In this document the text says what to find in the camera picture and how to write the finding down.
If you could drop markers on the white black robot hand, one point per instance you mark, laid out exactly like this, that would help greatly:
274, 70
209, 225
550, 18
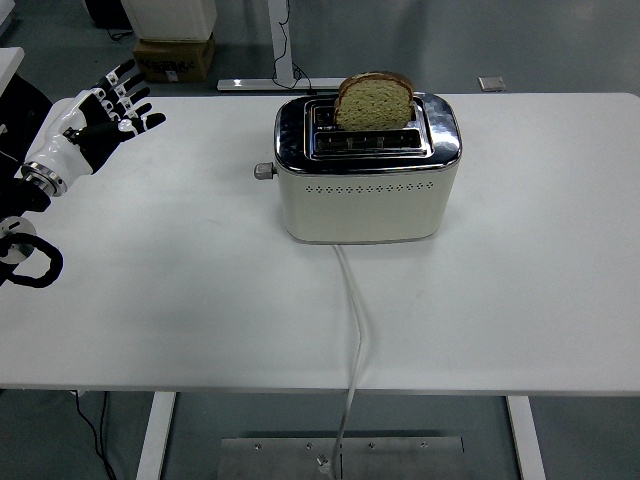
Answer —
60, 150

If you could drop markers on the cream chrome two-slot toaster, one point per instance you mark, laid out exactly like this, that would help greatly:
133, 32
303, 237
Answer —
360, 210

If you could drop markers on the white side table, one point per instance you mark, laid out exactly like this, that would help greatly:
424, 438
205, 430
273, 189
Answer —
9, 67

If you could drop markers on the brown cardboard box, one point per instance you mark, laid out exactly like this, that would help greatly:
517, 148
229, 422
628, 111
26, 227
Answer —
172, 60

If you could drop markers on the black object on floor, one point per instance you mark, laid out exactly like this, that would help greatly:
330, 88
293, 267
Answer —
107, 12

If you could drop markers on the white box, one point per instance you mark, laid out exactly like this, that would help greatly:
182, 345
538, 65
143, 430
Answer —
170, 20

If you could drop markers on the white desk stand with foot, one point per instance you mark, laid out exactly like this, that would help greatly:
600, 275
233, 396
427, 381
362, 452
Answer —
280, 40

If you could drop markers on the white table leg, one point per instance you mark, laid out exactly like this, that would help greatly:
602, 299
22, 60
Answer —
525, 440
155, 440

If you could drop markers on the brown bread slice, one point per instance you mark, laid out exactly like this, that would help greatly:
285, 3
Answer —
374, 105

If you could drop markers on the grey metal plate with screws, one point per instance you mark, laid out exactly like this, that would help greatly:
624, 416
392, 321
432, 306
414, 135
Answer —
280, 460

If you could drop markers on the grey floor socket plate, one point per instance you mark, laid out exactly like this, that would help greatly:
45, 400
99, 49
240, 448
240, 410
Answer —
492, 83

